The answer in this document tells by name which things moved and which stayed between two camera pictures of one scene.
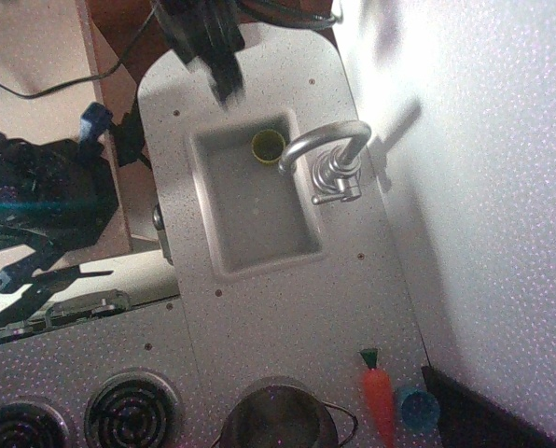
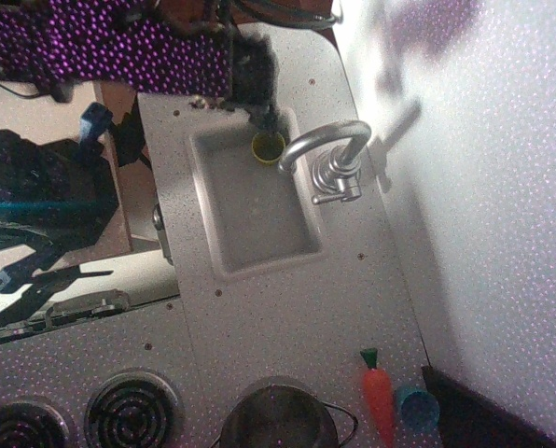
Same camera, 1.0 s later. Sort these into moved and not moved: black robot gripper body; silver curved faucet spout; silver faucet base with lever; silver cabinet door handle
Moved: black robot gripper body
Not moved: silver curved faucet spout; silver faucet base with lever; silver cabinet door handle
